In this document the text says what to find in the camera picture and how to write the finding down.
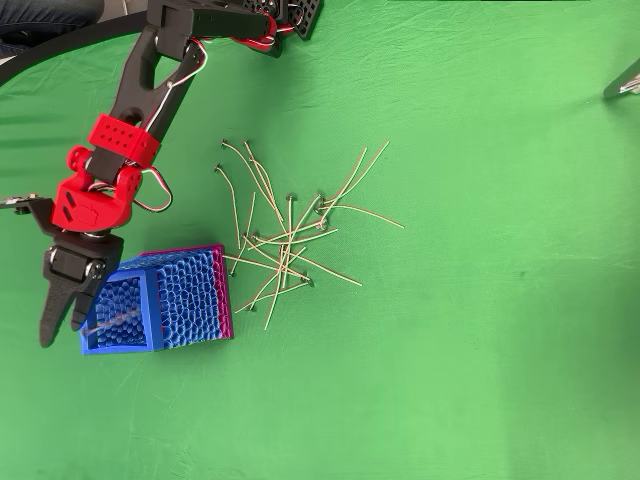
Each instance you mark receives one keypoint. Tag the blue lattice box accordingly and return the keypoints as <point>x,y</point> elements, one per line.
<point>190,300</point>

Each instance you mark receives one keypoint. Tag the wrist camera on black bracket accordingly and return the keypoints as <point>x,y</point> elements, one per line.
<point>40,212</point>

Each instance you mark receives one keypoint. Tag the person's leg in jeans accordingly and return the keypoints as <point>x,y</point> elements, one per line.
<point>50,15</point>

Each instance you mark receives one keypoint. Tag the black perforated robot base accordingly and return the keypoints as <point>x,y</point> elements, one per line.
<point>307,20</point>

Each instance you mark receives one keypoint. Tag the silver metal stand pole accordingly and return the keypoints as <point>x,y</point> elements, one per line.
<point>625,75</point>

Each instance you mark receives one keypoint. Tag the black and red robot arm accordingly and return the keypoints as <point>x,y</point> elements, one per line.
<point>145,85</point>

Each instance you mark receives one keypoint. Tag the black table edge band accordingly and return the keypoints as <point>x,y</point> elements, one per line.
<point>75,37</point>

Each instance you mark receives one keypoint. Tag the green table cloth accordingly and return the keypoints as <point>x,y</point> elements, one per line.
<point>450,350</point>

